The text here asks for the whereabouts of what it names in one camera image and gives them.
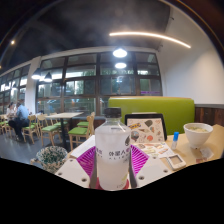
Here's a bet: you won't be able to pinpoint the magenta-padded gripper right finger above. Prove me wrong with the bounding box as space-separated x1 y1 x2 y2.
128 143 173 188

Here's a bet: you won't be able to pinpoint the person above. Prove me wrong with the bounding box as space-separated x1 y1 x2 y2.
5 101 18 118
8 102 30 141

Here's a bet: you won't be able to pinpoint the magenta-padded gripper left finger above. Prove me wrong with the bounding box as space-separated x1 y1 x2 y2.
54 144 98 189

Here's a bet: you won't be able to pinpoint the long linear ceiling light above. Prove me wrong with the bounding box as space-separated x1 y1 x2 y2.
108 31 192 50

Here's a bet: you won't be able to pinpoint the wooden dining table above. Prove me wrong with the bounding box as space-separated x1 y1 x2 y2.
44 111 84 149

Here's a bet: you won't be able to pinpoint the white sticker sheet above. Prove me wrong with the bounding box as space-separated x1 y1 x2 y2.
134 142 174 159

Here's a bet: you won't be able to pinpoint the sticker-covered black tablet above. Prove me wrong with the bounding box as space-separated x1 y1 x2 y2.
124 113 168 145

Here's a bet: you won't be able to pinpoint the small grey handheld device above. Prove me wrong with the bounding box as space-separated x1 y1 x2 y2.
165 153 187 171

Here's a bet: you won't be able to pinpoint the white ceramic bowl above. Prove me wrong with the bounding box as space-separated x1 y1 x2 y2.
182 122 214 150

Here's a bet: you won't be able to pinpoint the clear plastic water bottle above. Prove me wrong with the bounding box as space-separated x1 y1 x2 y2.
94 107 132 192

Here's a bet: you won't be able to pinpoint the green speckled ceramic mug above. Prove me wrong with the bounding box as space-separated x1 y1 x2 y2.
30 145 69 174

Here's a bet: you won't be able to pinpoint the wooden chairs with green seats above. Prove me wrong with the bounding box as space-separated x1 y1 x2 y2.
0 111 96 151

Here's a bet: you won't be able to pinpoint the small blue-capped white bottle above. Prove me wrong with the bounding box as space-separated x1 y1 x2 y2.
170 131 180 151

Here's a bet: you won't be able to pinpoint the round pendant ceiling lamps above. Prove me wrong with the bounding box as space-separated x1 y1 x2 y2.
31 48 129 83

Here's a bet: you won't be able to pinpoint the small clear plastic wrapper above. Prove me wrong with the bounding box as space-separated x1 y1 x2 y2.
199 146 215 160

